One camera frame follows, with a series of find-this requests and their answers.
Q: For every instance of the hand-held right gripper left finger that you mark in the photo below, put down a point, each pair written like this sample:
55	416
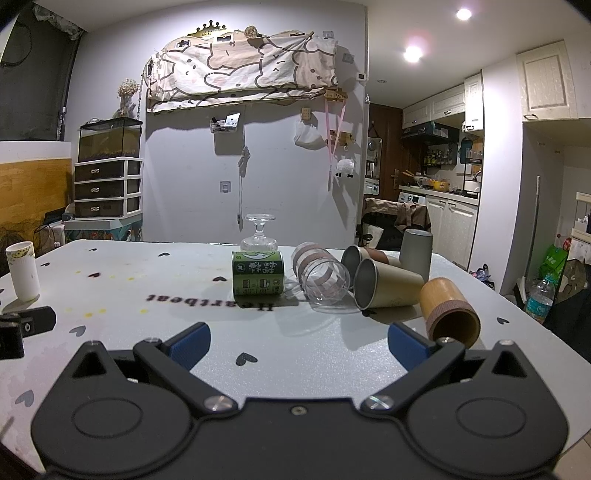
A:
190	347

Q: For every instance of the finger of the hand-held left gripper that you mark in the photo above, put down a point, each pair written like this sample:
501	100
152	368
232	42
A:
34	321

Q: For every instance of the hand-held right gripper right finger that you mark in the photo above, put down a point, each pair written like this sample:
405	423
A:
408	346

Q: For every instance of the white patterned paper cup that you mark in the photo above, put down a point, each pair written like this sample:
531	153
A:
22	272

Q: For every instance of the bamboo cup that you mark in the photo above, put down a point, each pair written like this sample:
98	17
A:
450	311

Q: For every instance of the olive metal cup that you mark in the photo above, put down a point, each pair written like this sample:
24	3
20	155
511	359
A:
390	288

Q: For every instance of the grey cup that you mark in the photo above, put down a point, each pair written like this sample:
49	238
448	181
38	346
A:
416	254

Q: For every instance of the brown and tan cup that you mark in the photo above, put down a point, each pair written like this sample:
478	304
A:
369	257

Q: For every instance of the clear glass cup brown bands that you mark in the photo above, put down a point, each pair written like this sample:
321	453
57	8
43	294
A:
323	279

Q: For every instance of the green printed can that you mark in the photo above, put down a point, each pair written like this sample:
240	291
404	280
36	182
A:
257	274

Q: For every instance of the chair with brown cloth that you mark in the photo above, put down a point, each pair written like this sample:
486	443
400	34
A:
397	221

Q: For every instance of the clear glass goblet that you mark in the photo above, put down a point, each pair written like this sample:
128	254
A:
258	240

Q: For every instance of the white kitchen base cabinet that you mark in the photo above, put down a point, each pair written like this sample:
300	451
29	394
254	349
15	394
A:
452	226

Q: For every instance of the plastic water bottle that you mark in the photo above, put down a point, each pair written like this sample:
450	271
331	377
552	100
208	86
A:
540	297

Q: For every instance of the white washing machine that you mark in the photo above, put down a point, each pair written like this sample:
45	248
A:
411	197

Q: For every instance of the white drawer unit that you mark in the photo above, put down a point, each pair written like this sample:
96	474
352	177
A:
107	187

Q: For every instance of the yellow pot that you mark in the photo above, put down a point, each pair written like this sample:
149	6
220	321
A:
437	185

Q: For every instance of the green plastic bag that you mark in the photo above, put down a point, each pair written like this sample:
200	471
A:
554	259

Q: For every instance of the white plush toy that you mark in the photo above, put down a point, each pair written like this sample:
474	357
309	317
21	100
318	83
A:
344	167

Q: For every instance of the glass fish tank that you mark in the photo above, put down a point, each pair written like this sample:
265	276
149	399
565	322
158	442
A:
109	141

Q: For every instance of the black range hood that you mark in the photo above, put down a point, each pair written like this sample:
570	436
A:
427	131

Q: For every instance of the pink ribbon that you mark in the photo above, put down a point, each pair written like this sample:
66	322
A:
329	134

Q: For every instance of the dried flowers in vase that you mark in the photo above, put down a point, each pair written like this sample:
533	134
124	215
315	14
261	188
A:
126	94

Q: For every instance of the white upper kitchen cabinets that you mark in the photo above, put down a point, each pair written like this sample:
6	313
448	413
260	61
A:
443	104

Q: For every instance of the black curtain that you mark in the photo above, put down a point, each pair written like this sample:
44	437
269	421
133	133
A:
39	69

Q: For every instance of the printed cartoon cloth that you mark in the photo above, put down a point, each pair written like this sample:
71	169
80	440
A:
240	69

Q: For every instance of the gold crown ornament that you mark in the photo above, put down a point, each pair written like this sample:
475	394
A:
207	30

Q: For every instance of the white wall cabinet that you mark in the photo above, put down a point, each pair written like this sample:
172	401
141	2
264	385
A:
548	81

